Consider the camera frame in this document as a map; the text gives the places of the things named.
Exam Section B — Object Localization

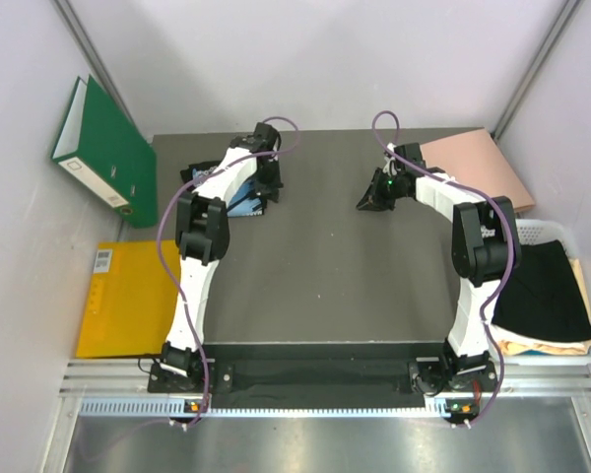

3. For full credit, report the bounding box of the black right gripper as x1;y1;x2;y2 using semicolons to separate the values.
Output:
356;168;403;213

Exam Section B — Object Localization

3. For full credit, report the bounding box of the black printed t-shirt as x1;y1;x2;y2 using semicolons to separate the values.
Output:
179;161;265;218

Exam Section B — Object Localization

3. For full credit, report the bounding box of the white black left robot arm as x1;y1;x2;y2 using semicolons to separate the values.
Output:
152;133;283;392

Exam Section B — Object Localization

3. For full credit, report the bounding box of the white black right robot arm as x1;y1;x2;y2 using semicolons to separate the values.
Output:
357;168;521;390

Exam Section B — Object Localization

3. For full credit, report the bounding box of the pink paper folder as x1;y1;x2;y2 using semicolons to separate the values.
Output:
421;128;536;212

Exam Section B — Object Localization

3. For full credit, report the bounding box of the white plastic basket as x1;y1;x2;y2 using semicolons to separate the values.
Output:
491;219;591;366

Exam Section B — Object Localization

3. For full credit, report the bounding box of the yellow folder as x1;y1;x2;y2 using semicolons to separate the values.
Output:
75;240;180;359

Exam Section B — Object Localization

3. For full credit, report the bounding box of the green lever arch binder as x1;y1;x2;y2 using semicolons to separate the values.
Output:
50;76;159;229

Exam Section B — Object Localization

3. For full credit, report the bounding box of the folded black t-shirt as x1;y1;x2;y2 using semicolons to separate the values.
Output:
492;240;591;343

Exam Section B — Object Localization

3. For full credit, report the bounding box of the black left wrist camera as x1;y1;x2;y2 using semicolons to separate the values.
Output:
249;122;282;153

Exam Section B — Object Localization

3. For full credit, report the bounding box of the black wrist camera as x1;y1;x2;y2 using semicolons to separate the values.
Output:
393;143;426;171
249;122;282;153

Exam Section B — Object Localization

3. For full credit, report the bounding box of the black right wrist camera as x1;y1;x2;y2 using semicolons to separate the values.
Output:
393;143;426;171

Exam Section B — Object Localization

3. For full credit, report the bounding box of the grey slotted cable duct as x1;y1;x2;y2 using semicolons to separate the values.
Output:
79;397;450;419

